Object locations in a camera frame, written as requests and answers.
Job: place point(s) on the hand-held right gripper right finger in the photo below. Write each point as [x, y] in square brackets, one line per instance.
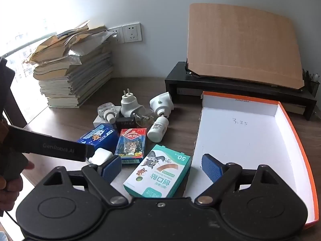
[212, 167]

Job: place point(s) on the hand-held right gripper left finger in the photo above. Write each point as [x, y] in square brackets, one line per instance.
[111, 167]

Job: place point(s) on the white charger plug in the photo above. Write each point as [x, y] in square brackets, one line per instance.
[100, 155]

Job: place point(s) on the red playing card box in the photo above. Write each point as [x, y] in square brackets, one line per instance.
[130, 143]

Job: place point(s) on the blue cartoon box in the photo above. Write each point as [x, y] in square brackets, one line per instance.
[100, 136]

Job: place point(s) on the orange and white cardboard box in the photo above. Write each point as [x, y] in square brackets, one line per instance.
[245, 143]

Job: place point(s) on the small black box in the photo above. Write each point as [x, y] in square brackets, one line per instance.
[124, 124]

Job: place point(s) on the green bandage box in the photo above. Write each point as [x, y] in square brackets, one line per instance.
[158, 173]

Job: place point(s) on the white cardboard adapter box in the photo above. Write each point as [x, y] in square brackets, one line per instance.
[97, 123]

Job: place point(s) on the clear liquid refill bottle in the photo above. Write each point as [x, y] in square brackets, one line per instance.
[105, 110]
[144, 116]

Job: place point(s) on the small white plastic bottle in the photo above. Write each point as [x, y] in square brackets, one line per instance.
[158, 129]

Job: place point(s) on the white plug-in heater with prongs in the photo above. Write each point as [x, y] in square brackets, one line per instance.
[128, 104]

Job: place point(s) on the white adapter with green dot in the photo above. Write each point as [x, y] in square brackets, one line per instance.
[160, 103]

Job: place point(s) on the person's left hand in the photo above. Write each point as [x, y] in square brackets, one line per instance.
[10, 195]

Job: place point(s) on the stack of books and papers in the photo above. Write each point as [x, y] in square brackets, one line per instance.
[75, 80]

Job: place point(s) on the dark chair back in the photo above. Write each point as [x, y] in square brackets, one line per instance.
[8, 93]

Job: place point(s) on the black desk riser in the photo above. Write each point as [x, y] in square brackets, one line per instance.
[180, 76]

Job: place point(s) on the window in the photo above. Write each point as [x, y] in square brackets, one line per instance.
[20, 37]

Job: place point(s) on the wooden book stand board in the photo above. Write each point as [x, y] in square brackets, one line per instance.
[240, 42]

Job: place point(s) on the black mesh pen holder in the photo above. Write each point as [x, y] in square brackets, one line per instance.
[312, 85]

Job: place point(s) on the white wall socket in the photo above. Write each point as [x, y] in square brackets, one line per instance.
[132, 32]
[115, 34]

